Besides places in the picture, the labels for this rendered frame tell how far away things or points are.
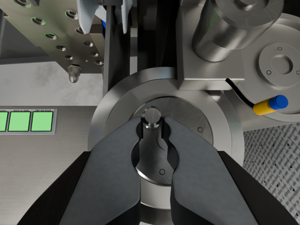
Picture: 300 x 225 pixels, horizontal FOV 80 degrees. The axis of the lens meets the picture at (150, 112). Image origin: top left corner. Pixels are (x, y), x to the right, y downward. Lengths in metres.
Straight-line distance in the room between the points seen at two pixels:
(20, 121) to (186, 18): 0.52
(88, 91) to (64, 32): 2.08
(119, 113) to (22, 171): 0.46
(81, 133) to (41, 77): 2.43
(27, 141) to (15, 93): 2.51
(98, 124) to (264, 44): 0.19
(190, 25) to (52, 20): 0.29
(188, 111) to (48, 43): 0.39
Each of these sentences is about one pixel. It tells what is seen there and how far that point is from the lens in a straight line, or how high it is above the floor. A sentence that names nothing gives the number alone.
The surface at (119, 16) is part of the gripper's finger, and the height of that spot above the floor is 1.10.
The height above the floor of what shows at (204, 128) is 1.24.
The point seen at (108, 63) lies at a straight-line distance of 0.20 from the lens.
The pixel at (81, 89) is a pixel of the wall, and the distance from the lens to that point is 2.55.
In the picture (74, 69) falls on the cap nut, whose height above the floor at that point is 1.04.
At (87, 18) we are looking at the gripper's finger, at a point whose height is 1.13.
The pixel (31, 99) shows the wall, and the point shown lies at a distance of 2.90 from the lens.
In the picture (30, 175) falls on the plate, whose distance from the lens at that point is 0.58.
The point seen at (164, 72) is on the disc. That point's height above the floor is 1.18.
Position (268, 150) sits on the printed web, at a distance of 0.35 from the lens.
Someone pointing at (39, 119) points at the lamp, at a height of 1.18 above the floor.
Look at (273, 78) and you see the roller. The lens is 0.22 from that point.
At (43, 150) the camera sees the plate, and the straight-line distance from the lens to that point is 0.57.
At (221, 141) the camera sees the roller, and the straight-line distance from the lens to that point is 0.17.
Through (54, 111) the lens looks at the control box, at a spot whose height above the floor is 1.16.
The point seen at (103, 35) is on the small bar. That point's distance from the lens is 0.38.
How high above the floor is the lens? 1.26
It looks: 11 degrees down
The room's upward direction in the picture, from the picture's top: 180 degrees clockwise
